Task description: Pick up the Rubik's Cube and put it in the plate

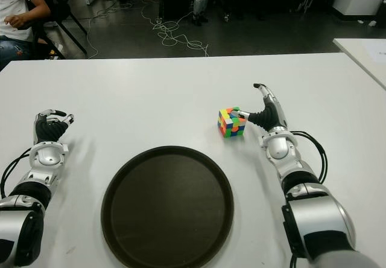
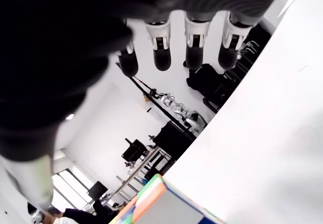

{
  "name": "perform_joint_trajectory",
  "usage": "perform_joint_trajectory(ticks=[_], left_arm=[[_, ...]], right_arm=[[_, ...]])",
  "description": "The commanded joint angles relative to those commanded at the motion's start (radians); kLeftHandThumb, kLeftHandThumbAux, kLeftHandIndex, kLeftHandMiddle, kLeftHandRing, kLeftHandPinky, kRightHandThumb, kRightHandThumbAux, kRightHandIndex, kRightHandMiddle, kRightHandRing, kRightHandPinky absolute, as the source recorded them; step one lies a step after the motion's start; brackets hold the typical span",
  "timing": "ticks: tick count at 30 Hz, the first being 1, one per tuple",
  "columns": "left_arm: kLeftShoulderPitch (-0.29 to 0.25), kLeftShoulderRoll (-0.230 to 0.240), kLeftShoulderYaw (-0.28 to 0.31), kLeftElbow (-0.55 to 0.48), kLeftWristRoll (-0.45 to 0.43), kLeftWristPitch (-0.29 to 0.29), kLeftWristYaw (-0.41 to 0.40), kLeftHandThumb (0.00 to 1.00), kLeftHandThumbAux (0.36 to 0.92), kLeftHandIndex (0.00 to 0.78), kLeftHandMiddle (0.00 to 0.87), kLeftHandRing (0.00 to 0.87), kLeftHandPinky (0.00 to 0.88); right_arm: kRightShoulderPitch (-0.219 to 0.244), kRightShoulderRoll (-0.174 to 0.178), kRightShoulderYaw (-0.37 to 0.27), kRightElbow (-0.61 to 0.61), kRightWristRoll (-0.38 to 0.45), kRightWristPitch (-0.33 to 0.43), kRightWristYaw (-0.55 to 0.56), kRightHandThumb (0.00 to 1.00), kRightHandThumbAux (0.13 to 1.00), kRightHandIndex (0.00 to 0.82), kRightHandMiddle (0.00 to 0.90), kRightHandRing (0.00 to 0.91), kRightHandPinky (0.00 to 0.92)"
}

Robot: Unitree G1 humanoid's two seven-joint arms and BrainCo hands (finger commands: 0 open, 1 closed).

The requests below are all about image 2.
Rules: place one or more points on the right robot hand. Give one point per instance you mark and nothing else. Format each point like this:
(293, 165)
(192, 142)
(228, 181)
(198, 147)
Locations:
(55, 45)

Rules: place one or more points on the multicoloured Rubik's cube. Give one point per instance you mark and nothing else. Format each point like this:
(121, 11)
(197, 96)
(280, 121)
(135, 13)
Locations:
(166, 203)

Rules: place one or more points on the black computer monitor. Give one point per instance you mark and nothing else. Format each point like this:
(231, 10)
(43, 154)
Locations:
(98, 190)

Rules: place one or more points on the black equipment case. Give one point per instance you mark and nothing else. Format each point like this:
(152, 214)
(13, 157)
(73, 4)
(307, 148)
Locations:
(174, 140)

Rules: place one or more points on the black backpack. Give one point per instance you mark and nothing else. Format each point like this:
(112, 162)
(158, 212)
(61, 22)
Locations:
(209, 82)

